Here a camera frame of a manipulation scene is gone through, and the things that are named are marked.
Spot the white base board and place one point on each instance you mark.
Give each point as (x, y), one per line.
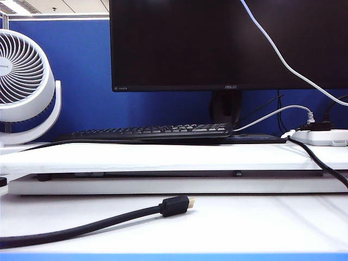
(163, 187)

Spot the white raised board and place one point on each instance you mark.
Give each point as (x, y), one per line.
(163, 160)

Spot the black computer keyboard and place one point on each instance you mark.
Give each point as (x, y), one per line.
(136, 133)

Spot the black flat slab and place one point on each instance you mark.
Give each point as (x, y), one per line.
(190, 174)

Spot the dark flat pad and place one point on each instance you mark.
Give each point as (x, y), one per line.
(258, 139)

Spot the black ASUS computer monitor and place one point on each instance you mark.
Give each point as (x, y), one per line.
(176, 40)

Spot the blue office partition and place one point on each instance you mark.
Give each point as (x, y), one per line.
(87, 68)

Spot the small white plug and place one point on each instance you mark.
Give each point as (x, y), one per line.
(288, 133)

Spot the white power strip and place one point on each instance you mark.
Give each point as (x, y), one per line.
(318, 137)

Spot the white desk fan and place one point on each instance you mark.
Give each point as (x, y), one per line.
(24, 114)

